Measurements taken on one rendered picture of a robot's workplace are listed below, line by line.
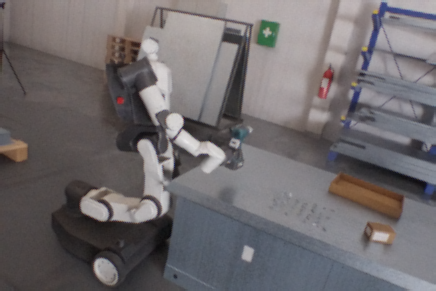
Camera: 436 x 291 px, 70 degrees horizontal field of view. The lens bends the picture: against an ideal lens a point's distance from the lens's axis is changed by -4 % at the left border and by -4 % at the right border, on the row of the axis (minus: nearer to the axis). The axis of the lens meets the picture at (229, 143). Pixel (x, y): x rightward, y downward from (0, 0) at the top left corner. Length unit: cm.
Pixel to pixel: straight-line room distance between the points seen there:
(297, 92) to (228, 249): 488
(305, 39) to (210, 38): 235
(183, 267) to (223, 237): 35
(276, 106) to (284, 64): 82
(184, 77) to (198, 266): 311
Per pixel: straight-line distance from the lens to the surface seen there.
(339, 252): 152
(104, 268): 196
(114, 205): 204
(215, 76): 440
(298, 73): 631
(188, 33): 467
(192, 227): 180
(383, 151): 512
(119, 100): 167
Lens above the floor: 139
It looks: 18 degrees down
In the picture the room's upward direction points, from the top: 12 degrees clockwise
